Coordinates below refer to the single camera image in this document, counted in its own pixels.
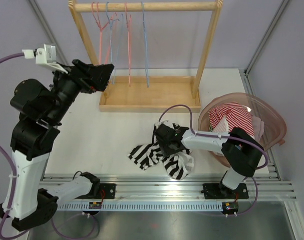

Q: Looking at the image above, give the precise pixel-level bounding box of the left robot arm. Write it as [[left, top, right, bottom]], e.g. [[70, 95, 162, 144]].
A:
[[0, 59, 114, 232]]

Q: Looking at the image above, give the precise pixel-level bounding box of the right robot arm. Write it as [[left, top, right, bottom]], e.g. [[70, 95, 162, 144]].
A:
[[154, 123, 264, 199]]

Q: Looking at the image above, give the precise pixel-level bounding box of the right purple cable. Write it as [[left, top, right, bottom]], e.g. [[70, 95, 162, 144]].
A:
[[158, 104, 270, 216]]

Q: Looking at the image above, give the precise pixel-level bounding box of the wooden clothes rack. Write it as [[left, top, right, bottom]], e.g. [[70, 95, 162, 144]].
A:
[[68, 0, 223, 113]]

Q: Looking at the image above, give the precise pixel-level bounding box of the aluminium mounting rail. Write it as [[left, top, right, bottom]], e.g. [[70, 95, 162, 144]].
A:
[[40, 173, 296, 202]]

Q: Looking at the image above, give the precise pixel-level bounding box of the black white striped tank top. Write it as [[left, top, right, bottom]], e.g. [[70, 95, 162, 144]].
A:
[[127, 121, 195, 180]]

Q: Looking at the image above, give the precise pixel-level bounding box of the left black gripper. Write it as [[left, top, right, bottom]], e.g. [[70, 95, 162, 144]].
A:
[[47, 58, 114, 124]]

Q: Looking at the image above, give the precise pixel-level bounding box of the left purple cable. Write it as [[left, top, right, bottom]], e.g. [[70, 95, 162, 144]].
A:
[[0, 52, 100, 238]]

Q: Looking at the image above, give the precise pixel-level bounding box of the slotted cable duct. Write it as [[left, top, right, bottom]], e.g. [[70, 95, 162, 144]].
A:
[[58, 200, 233, 212]]

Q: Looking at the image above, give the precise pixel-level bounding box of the pink translucent plastic basin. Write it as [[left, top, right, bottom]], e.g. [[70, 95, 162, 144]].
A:
[[197, 92, 287, 168]]

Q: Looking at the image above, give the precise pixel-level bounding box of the mauve tank top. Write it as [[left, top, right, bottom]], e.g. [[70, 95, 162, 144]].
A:
[[252, 115, 264, 142]]

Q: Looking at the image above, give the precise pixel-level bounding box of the red striped tank top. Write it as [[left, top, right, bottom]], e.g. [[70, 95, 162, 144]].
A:
[[208, 102, 254, 138]]

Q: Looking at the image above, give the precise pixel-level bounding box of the blue wire hanger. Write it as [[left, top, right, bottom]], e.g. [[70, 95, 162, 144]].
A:
[[105, 2, 125, 85], [141, 1, 150, 88]]

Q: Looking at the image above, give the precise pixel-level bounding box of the purple cable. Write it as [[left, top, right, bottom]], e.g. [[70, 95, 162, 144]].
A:
[[0, 52, 100, 238], [158, 104, 270, 216]]

